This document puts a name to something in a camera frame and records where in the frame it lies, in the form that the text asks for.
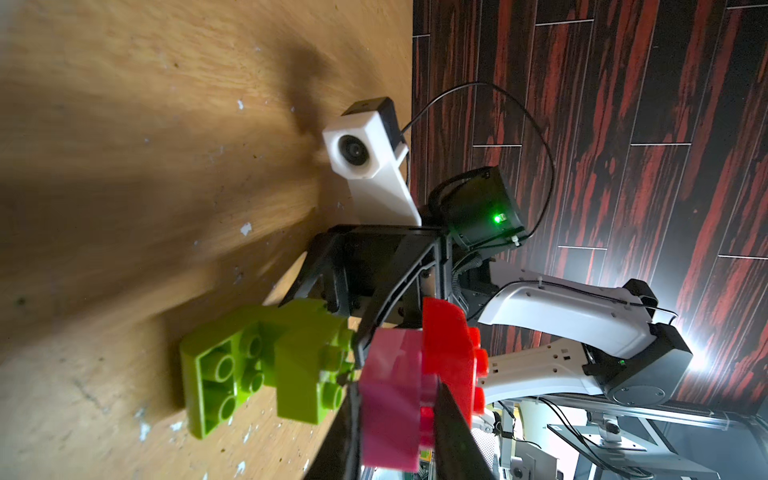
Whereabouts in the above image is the green lego brick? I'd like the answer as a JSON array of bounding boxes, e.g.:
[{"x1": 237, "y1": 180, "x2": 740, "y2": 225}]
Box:
[
  {"x1": 179, "y1": 305, "x2": 277, "y2": 440},
  {"x1": 258, "y1": 299, "x2": 354, "y2": 425}
]

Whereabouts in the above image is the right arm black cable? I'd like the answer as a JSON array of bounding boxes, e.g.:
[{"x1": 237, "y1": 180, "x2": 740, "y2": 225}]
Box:
[{"x1": 400, "y1": 80, "x2": 557, "y2": 247}]

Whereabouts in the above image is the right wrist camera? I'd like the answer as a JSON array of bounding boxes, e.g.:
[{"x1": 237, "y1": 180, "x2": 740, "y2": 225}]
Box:
[{"x1": 322, "y1": 97, "x2": 422, "y2": 227}]

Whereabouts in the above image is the red lego brick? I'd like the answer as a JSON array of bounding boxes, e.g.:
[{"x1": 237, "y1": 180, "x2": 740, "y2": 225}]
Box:
[{"x1": 422, "y1": 298, "x2": 490, "y2": 424}]

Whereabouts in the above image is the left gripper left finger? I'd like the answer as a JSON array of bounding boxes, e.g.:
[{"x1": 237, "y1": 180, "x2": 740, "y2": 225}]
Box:
[{"x1": 303, "y1": 383, "x2": 362, "y2": 480}]

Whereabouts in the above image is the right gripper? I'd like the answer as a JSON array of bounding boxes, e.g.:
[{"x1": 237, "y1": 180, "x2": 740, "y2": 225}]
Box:
[{"x1": 281, "y1": 225, "x2": 480, "y2": 366}]

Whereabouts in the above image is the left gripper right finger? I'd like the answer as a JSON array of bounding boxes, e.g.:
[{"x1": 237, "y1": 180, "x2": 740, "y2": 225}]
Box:
[{"x1": 434, "y1": 383, "x2": 495, "y2": 480}]

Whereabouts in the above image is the pink lego brick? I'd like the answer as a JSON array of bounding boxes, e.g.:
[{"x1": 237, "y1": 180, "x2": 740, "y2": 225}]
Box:
[{"x1": 358, "y1": 328, "x2": 437, "y2": 473}]

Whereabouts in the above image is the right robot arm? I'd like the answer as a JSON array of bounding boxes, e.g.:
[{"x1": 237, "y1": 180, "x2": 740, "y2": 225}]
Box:
[{"x1": 287, "y1": 167, "x2": 693, "y2": 407}]

